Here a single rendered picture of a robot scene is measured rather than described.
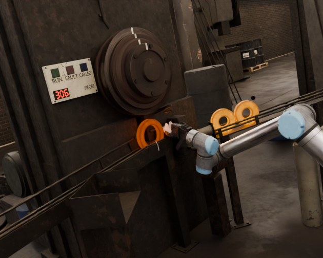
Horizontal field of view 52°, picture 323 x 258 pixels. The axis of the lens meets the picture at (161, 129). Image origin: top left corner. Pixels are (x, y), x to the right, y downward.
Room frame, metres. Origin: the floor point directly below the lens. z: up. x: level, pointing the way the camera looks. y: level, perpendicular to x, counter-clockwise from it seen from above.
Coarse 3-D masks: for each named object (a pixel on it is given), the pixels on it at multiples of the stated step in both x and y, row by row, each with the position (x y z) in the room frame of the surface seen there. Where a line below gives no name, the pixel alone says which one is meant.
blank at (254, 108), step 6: (240, 102) 2.03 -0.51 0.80; (246, 102) 2.02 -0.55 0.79; (252, 102) 2.03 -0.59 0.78; (240, 108) 2.02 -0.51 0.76; (246, 108) 2.03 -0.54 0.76; (252, 108) 2.03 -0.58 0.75; (234, 114) 2.03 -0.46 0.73; (240, 114) 2.02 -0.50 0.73; (252, 114) 2.03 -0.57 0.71; (246, 120) 2.02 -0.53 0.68
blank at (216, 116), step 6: (216, 114) 2.00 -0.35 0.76; (222, 114) 2.00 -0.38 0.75; (228, 114) 2.01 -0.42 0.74; (216, 120) 2.00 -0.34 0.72; (228, 120) 2.02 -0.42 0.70; (234, 120) 2.01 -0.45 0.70; (216, 126) 2.00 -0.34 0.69; (222, 126) 2.00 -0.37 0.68; (222, 132) 2.00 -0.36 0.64; (228, 132) 2.01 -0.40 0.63
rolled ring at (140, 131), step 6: (144, 120) 1.85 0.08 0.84; (150, 120) 1.85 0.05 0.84; (156, 120) 1.88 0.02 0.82; (138, 126) 1.83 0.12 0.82; (144, 126) 1.82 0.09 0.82; (156, 126) 1.88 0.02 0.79; (162, 126) 1.91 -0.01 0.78; (138, 132) 1.80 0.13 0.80; (144, 132) 1.81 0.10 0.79; (156, 132) 1.91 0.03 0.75; (162, 132) 1.90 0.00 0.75; (138, 138) 1.79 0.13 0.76; (144, 138) 1.80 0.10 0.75; (156, 138) 1.90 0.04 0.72; (162, 138) 1.89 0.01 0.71; (138, 144) 1.81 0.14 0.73; (144, 144) 1.80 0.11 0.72
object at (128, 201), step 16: (96, 176) 1.47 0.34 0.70; (112, 176) 1.45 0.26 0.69; (128, 176) 1.43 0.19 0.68; (80, 192) 1.31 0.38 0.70; (96, 192) 1.44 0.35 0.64; (112, 192) 1.46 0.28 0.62; (128, 192) 1.43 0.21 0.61; (80, 208) 1.21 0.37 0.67; (96, 208) 1.20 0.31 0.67; (112, 208) 1.18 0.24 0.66; (128, 208) 1.29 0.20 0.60; (80, 224) 1.21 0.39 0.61; (96, 224) 1.20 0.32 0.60; (112, 224) 1.18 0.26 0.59; (128, 240) 1.33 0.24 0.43; (128, 256) 1.31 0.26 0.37
